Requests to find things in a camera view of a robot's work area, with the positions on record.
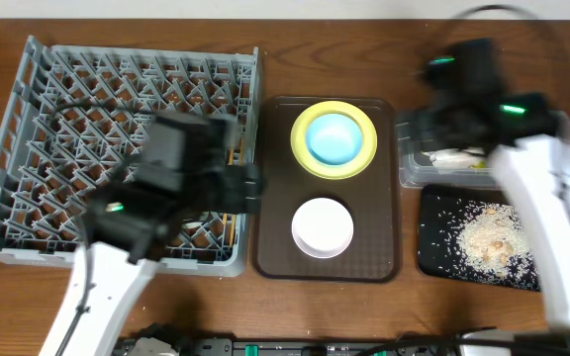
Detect white paper napkin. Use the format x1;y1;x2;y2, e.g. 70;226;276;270
425;147;486;169

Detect wooden chopstick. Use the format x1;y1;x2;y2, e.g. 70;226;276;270
223;148;237;248
229;138;245;247

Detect yellow green wrapper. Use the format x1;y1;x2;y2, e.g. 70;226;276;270
470;161;487;170

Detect white bowl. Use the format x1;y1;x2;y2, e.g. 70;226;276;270
291;198;354;259

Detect rice and food scraps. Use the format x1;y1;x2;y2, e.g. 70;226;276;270
423;198;538;290

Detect white cup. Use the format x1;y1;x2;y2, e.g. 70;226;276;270
182;221;204;229

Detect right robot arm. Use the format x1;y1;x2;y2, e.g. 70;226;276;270
406;39;570;331

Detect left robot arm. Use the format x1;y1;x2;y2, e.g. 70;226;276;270
41;111;263;355

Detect grey dishwasher rack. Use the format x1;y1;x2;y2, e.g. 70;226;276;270
0;38;262;268

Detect clear plastic bin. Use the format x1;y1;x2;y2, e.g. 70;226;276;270
395;112;496;189

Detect yellow plate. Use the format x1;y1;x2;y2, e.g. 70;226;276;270
290;101;378;180

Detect light blue bowl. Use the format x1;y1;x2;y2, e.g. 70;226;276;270
306;114;363;165

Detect black tray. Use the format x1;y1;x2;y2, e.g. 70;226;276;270
416;183;543;293

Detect brown serving tray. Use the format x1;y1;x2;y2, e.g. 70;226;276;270
252;96;402;283

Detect black equipment bar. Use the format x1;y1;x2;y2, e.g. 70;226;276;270
111;324;570;356

